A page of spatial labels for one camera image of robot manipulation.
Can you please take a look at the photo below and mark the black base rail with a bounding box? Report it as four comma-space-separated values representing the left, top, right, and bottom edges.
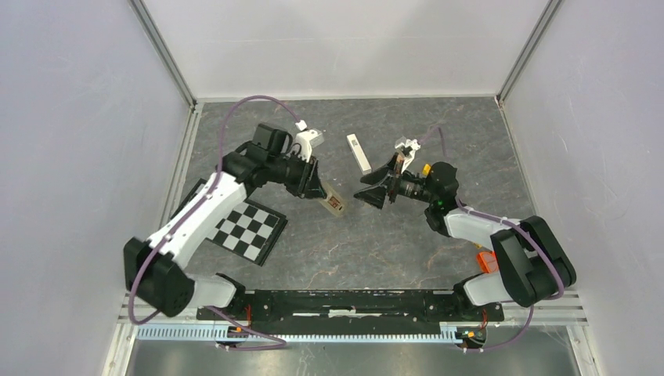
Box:
223, 289, 504, 335

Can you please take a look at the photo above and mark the orange translucent semicircle block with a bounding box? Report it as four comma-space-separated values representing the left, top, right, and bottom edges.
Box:
476, 251, 499, 273

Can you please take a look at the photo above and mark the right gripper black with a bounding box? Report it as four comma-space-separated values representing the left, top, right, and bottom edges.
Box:
352, 153, 436, 212

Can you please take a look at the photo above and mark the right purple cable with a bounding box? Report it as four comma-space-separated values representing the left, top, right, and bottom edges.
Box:
419, 125, 566, 353

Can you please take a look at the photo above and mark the black white checkerboard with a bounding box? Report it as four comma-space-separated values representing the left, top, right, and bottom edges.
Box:
171, 173, 288, 266

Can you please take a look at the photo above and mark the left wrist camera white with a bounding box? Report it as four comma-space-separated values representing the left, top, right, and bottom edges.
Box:
291, 120, 324, 162

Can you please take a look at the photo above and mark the white black remote control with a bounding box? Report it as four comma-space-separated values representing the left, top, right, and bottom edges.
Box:
319, 181, 347, 217

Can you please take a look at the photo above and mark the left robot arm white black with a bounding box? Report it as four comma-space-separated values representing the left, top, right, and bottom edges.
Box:
123, 121, 327, 323

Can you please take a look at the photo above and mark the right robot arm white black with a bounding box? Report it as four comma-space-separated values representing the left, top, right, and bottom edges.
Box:
354, 152, 577, 320

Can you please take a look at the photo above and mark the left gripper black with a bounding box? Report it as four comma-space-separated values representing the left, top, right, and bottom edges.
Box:
267, 150, 327, 201

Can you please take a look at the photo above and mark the white remote battery cover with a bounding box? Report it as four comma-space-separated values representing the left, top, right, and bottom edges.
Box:
346, 133, 372, 175

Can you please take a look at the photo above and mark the white toothed cable duct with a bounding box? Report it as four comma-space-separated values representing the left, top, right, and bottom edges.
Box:
136, 322, 471, 345

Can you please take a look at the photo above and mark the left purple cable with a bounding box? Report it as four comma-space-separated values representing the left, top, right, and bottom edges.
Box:
127, 95, 302, 351

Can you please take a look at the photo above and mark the purple cable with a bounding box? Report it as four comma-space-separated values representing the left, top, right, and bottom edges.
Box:
127, 95, 302, 351
419, 125, 566, 353

